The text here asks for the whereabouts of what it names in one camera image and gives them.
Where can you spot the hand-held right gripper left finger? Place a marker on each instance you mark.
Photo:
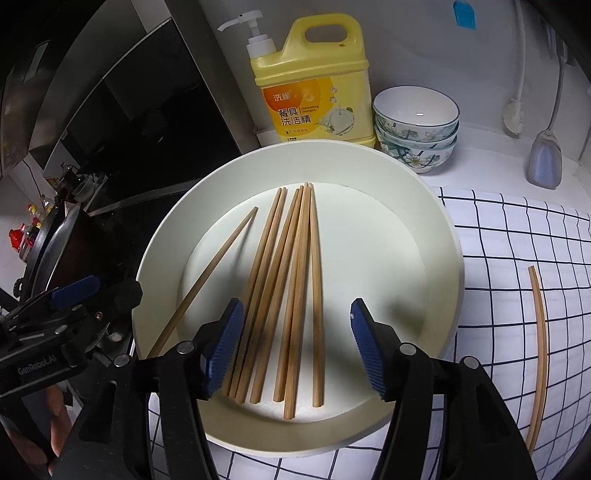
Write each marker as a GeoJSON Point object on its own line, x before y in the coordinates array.
{"type": "Point", "coordinates": [226, 346]}

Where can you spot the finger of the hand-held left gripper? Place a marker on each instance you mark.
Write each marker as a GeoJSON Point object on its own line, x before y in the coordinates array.
{"type": "Point", "coordinates": [120, 300]}
{"type": "Point", "coordinates": [74, 290]}

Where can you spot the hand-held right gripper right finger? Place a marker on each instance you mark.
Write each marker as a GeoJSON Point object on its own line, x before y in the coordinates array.
{"type": "Point", "coordinates": [369, 350]}

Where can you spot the white round basin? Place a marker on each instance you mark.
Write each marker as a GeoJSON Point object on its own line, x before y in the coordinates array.
{"type": "Point", "coordinates": [369, 221]}

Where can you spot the person's left hand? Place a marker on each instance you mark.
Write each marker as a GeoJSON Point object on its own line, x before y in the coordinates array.
{"type": "Point", "coordinates": [57, 415]}

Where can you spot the dark frying pan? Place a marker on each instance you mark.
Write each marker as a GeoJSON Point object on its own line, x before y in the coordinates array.
{"type": "Point", "coordinates": [60, 254]}

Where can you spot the seasoning bottles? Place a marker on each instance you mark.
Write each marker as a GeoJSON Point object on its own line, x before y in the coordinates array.
{"type": "Point", "coordinates": [27, 226]}

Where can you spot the white checkered cloth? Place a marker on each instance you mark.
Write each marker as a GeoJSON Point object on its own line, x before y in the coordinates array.
{"type": "Point", "coordinates": [498, 240]}

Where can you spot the floral ceramic bowl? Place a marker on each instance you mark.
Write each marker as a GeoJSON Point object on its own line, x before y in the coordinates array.
{"type": "Point", "coordinates": [415, 106]}
{"type": "Point", "coordinates": [415, 161]}
{"type": "Point", "coordinates": [406, 140]}

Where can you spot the black range hood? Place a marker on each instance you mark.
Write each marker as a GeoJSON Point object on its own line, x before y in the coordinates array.
{"type": "Point", "coordinates": [115, 92]}

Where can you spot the metal spatula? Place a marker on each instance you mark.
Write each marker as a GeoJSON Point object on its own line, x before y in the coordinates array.
{"type": "Point", "coordinates": [545, 161]}

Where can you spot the white dish brush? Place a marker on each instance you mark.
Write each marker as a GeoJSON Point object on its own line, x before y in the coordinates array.
{"type": "Point", "coordinates": [512, 115]}

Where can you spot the yellow dish soap bottle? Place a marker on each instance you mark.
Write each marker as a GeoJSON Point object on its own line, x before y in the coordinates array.
{"type": "Point", "coordinates": [314, 69]}

